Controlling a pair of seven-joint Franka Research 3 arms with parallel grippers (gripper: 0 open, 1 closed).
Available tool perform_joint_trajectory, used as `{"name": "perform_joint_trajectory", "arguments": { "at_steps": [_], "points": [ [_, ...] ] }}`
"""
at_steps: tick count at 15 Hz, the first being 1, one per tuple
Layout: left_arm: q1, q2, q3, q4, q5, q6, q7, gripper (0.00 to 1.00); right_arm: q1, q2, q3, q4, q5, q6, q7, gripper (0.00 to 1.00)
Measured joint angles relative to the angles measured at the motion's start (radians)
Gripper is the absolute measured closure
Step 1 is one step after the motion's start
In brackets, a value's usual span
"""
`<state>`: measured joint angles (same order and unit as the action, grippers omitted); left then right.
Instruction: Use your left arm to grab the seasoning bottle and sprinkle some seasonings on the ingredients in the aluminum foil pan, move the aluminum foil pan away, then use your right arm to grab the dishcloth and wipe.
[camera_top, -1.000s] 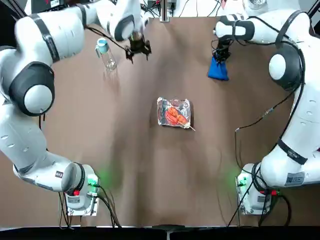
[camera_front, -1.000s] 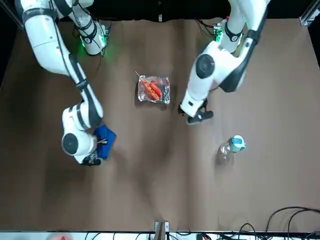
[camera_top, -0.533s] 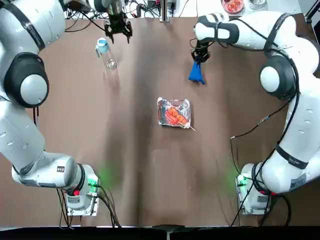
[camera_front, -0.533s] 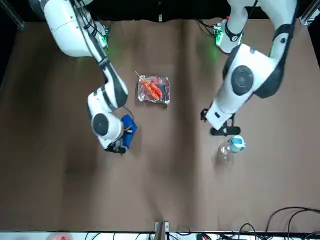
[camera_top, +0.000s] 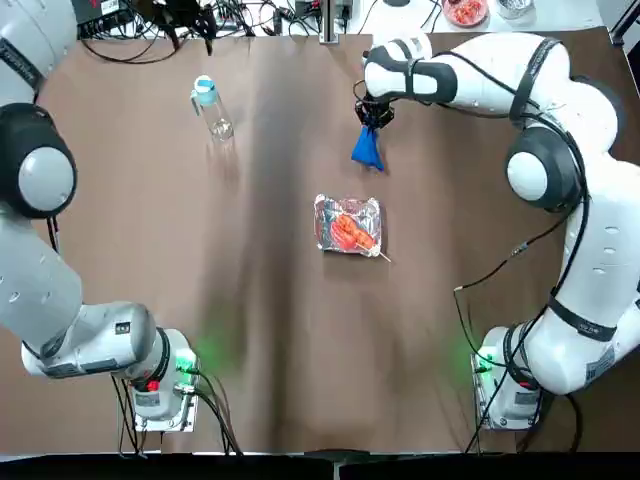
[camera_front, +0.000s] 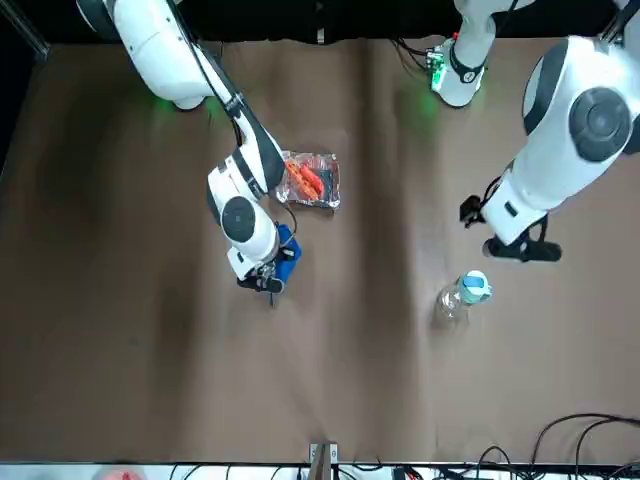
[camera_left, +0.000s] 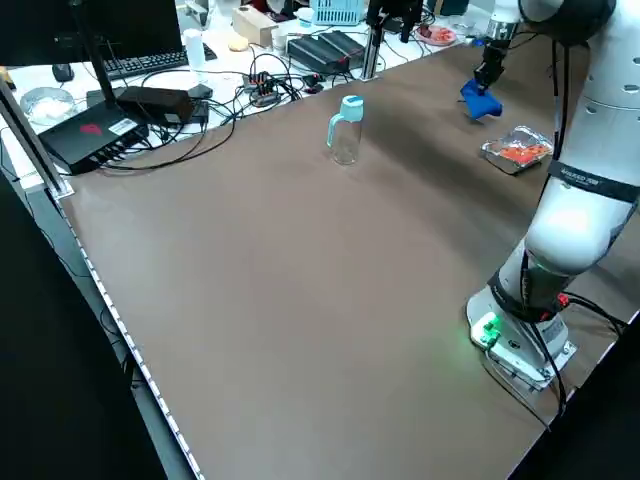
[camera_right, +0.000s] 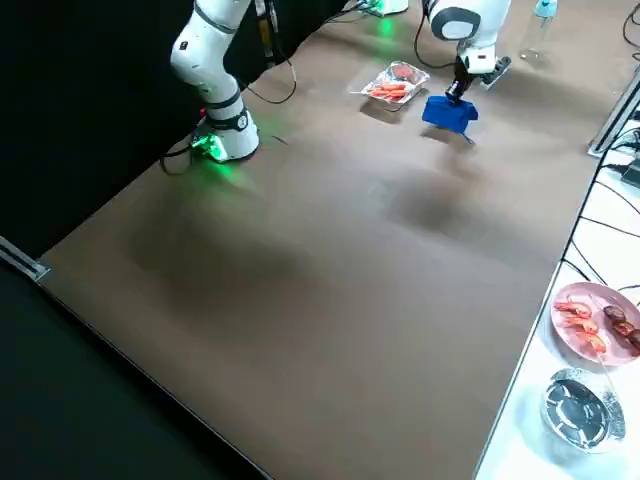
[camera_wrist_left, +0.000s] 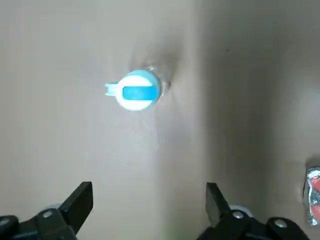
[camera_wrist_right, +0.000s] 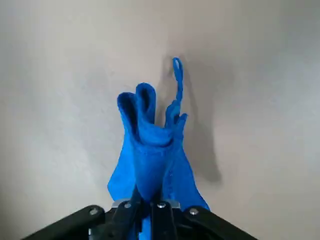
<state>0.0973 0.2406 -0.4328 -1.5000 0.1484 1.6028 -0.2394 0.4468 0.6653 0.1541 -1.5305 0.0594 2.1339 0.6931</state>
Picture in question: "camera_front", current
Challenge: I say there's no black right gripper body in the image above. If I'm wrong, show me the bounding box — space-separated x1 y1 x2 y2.
237 262 286 296

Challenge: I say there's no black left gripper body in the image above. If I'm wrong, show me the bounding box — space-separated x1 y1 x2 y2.
482 219 564 264

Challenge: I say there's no blue dishcloth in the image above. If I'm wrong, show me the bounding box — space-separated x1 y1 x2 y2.
273 223 303 295

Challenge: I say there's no clear seasoning bottle teal lid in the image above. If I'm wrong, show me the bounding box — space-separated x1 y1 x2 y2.
435 269 495 321

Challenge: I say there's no rectangular aluminum foil pan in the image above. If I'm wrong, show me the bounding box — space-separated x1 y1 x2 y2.
275 149 344 212

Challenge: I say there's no orange food piece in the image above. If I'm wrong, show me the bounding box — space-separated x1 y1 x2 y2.
299 167 325 200

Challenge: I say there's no orange shrimp skewer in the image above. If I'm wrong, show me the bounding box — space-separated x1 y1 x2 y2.
283 158 315 200

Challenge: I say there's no pink plate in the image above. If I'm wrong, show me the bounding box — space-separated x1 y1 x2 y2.
94 465 146 480

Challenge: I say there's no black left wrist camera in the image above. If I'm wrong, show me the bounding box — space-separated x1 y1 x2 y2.
459 194 485 230

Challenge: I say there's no aluminium camera post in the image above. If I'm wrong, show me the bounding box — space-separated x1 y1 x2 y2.
308 441 339 480

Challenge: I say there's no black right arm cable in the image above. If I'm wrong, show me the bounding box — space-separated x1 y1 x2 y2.
167 0 299 251

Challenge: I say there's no black left base cable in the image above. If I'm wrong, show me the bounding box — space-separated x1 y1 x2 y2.
392 34 436 74

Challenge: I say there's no aluminium profile post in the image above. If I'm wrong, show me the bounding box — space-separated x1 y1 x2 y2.
598 7 629 47
19 27 52 60

